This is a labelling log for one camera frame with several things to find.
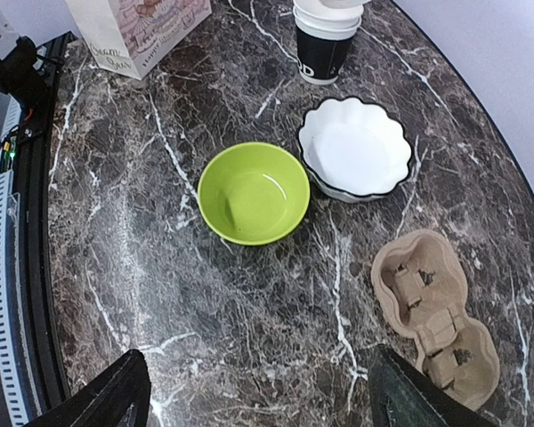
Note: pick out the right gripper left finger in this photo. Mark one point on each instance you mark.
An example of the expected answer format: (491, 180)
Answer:
(118, 396)

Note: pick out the black front rail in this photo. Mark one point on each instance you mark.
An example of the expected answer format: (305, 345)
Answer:
(31, 171)

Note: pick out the white scalloped bowl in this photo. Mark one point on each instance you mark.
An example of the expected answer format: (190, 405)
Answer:
(352, 150)

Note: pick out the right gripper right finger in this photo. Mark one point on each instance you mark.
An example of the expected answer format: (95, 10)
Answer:
(401, 396)

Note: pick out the green bowl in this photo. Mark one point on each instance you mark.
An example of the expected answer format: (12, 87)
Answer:
(253, 194)

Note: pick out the cardboard cup carrier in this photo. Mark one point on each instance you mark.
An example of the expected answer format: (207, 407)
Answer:
(422, 290)

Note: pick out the white cable duct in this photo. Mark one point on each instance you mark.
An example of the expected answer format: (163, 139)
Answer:
(9, 376)

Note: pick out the stack of paper cups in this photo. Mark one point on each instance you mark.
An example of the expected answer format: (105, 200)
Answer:
(324, 34)

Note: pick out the kraft paper bag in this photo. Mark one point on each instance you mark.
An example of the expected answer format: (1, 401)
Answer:
(130, 37)

